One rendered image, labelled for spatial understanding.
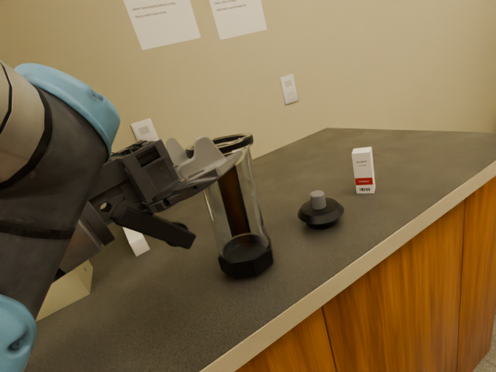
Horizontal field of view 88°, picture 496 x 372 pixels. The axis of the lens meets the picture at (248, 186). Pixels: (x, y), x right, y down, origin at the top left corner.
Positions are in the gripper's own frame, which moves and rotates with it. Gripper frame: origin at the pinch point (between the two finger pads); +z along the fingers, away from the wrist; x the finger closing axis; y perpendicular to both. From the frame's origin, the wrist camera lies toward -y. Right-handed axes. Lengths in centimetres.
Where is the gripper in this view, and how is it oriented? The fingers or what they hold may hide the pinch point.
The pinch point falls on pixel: (219, 157)
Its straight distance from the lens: 41.5
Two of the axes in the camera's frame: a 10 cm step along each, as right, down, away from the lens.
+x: -6.6, -1.1, 7.4
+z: 6.8, -5.2, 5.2
